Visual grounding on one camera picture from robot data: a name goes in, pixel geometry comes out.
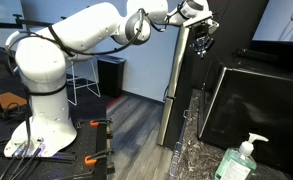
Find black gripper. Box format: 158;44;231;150
191;23;215;58

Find black microwave door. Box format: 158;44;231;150
197;54;226;139

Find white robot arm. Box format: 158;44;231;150
4;0;219;157

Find black power strip on microwave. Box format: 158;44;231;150
234;49;278;63

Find black microwave oven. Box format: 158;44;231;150
200;57;293;175

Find white upper cabinets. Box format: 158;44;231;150
253;0;293;42

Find black trash bin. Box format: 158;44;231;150
97;55;125;98

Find white chair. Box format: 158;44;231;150
66;59;101;106

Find green hand sanitizer bottle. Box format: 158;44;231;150
214;133;268;180

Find orange black clamp rear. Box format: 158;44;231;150
89;118;113;127

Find orange black clamp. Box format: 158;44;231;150
89;118;113;127
84;148;114;165

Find orange black clamp front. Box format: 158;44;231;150
84;148;114;165

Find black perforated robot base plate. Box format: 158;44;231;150
0;122;115;180

